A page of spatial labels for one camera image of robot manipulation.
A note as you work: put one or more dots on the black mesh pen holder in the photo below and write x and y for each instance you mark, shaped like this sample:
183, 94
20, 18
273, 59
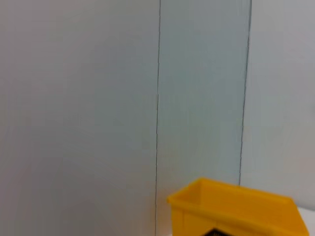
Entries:
214, 233

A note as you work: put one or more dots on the yellow plastic bin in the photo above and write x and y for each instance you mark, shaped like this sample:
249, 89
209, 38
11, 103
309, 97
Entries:
233, 209

